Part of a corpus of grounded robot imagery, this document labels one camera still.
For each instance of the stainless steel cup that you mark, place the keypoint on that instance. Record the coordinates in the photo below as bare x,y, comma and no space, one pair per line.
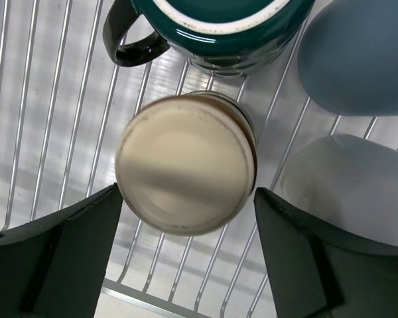
187,164

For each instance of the dark green ceramic mug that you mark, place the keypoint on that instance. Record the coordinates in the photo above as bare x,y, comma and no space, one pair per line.
228,39

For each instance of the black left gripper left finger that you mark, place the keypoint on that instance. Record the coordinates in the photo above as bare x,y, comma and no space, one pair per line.
55,266

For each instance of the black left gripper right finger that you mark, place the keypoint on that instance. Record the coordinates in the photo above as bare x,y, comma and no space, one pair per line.
316,269

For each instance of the metal wire dish rack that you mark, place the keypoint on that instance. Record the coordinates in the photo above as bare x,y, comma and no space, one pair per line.
63,106

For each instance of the light blue plastic cup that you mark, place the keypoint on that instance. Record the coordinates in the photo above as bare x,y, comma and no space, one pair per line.
348,58

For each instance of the white ceramic mug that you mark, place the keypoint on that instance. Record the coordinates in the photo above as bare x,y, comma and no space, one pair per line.
349,182

